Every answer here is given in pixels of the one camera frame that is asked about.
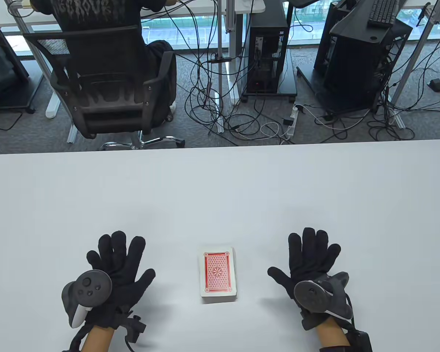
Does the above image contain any person's left forearm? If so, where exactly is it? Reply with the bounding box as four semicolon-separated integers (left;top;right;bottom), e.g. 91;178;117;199
79;324;115;352

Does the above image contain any white power strip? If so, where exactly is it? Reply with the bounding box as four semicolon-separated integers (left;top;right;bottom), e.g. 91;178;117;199
286;104;305;139

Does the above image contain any aluminium frame leg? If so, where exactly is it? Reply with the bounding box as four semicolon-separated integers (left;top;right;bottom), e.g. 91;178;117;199
388;2;440;129
5;0;79;144

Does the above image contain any black computer tower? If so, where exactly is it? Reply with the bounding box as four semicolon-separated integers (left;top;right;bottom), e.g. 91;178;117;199
246;0;290;94
313;0;356;77

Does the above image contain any deck of playing cards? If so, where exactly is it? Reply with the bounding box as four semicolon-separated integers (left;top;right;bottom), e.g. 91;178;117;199
199;247;238;304

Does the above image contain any white cable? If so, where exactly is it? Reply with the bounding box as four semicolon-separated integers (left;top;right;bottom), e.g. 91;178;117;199
260;122;291;140

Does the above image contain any large black computer case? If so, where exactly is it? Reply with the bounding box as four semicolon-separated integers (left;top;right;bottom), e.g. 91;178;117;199
322;16;414;112

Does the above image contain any black wheeled computer stand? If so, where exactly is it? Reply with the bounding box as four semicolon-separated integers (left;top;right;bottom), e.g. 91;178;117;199
241;48;298;103

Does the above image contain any person's right forearm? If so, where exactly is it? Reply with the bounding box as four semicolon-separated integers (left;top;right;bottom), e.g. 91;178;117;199
313;320;349;347

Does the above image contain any person's left hand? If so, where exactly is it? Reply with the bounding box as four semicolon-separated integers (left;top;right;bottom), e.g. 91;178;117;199
86;230;156;329

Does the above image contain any black mesh office chair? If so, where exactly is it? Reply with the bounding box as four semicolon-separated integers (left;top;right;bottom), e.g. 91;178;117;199
22;25;186;151

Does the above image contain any person's right hand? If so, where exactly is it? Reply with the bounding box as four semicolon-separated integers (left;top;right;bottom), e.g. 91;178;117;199
267;227;342;303

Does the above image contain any black keyboard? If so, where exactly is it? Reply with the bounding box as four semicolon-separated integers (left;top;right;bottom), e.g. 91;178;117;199
367;0;408;28

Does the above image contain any black equipment cart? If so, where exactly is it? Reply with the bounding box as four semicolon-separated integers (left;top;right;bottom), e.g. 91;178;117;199
0;21;37;115

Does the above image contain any tangle of black cables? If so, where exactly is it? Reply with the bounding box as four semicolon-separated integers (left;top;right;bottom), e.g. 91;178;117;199
304;82;440;142
183;0;291;142

